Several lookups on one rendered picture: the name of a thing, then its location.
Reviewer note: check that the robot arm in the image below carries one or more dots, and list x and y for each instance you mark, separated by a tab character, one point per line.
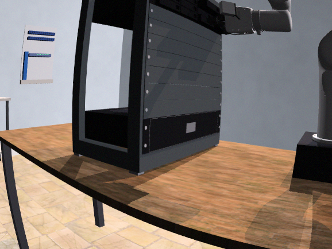
279	20

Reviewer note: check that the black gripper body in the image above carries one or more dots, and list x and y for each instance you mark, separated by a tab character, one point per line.
242	26

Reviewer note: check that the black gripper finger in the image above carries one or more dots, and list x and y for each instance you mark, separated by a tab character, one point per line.
218	17
220	23

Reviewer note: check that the black metal rack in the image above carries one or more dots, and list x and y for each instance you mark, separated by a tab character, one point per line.
171	44

